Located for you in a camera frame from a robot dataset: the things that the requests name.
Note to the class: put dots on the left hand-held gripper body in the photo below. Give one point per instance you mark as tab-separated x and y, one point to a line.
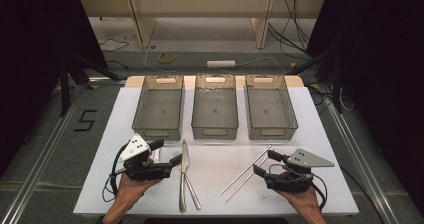
135	147

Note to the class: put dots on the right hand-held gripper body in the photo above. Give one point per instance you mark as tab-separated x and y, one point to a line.
306	159

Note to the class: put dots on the silver table knife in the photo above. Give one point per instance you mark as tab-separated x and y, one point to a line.
184	157

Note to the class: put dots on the transparent grey plastic bin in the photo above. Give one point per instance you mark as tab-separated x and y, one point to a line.
270	109
160	107
215	109

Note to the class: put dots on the silver fork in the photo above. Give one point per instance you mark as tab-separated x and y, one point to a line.
194	193

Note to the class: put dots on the person's right hand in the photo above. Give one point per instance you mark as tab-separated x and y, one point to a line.
306	202

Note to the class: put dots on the person's left hand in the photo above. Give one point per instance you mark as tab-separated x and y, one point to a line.
128	190

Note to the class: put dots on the white table sheet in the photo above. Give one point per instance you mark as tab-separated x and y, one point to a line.
216	184

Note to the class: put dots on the black metal stand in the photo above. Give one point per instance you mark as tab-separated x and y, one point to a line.
337	84
64	84

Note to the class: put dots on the yellow tape roll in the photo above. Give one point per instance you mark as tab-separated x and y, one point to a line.
160	58

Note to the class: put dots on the white power strip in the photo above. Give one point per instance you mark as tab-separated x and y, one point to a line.
220	64

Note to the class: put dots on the beige wooden desk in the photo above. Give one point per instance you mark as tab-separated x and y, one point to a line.
200	4

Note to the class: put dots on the aluminium floor rail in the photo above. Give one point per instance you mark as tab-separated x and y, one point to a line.
363	157
43	150

